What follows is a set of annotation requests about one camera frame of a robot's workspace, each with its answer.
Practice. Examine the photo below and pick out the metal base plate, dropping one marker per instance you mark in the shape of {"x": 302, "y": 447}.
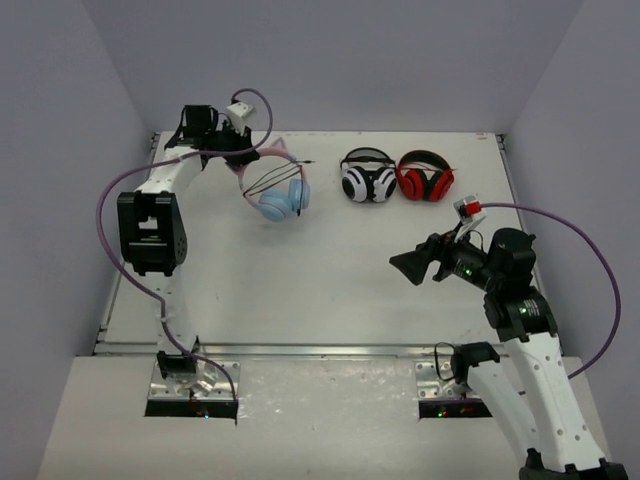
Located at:
{"x": 433, "y": 386}
{"x": 208, "y": 384}

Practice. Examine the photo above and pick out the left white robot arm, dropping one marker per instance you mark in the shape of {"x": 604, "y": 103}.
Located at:
{"x": 153, "y": 238}

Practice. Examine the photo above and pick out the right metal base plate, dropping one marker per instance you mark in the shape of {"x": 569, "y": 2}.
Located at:
{"x": 433, "y": 386}

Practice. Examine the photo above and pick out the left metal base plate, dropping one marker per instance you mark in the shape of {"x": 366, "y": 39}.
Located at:
{"x": 208, "y": 384}

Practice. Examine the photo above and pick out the right wrist camera red-white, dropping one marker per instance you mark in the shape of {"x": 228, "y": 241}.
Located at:
{"x": 470, "y": 214}

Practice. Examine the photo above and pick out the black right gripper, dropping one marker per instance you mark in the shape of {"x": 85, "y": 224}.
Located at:
{"x": 415, "y": 263}

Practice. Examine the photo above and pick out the aluminium table edge rail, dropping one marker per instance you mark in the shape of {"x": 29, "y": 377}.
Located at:
{"x": 273, "y": 350}

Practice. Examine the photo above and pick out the pink blue cat-ear headphones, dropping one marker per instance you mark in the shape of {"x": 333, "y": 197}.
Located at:
{"x": 281, "y": 192}

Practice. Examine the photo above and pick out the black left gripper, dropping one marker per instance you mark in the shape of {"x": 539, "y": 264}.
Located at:
{"x": 237, "y": 153}

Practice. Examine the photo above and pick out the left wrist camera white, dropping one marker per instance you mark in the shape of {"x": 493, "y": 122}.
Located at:
{"x": 239, "y": 114}

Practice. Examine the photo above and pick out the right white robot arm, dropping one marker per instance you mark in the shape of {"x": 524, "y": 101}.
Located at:
{"x": 543, "y": 424}

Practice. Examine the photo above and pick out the red black headphones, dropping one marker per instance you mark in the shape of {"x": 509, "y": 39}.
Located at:
{"x": 424, "y": 175}

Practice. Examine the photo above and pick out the white black headphones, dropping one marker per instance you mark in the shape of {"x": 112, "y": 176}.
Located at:
{"x": 368, "y": 175}

